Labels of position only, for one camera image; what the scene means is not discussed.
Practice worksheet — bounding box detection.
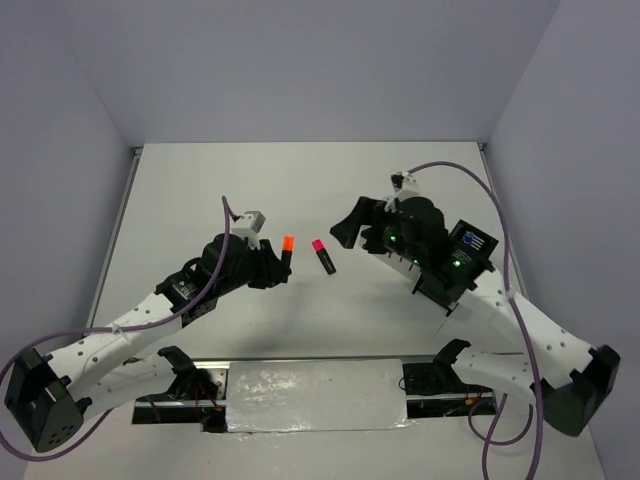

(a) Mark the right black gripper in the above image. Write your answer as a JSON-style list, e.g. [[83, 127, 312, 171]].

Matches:
[[330, 194, 425, 265]]

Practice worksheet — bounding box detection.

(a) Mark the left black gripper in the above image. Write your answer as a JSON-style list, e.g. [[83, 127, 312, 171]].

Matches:
[[216, 238, 291, 296]]

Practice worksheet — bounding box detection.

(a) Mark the pink cap black highlighter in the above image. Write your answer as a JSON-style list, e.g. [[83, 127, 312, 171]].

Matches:
[[312, 239, 337, 275]]

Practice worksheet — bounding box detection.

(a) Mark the orange cap black highlighter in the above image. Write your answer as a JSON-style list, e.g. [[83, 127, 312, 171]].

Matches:
[[281, 235, 295, 268]]

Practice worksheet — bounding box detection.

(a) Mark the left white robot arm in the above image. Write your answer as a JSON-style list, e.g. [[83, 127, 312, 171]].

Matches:
[[1, 234, 291, 462]]

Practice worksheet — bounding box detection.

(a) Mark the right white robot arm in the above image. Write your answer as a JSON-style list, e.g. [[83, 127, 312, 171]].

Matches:
[[330, 196, 621, 437]]

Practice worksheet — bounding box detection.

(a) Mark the white slotted organizer box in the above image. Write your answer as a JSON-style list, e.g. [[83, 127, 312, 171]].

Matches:
[[373, 252, 421, 283]]

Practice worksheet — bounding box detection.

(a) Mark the silver foil-covered panel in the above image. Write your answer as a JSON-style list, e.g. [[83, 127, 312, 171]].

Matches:
[[226, 359, 409, 433]]

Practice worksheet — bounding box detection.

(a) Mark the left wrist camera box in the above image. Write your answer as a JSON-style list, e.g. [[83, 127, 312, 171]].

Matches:
[[231, 210, 266, 249]]

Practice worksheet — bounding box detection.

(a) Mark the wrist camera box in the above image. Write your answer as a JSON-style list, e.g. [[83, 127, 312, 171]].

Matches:
[[390, 171, 421, 204], [231, 210, 266, 249]]

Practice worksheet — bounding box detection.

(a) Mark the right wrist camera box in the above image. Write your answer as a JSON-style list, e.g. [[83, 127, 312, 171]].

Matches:
[[390, 171, 421, 204]]

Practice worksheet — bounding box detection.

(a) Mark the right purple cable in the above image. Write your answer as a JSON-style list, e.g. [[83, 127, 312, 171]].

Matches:
[[407, 160, 546, 480]]

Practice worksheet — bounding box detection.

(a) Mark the purple cable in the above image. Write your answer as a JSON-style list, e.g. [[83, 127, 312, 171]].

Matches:
[[407, 160, 546, 480], [0, 195, 236, 464]]

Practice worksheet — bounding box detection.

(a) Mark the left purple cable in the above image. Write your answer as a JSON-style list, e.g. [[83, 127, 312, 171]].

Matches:
[[0, 195, 236, 464]]

